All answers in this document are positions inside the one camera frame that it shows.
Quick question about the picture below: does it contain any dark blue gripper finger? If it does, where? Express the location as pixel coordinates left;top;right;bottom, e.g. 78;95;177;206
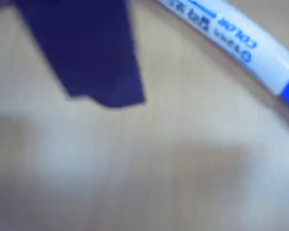
13;0;147;108

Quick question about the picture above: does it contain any white blue marker pen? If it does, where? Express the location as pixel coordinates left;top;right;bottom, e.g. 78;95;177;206
155;0;289;107

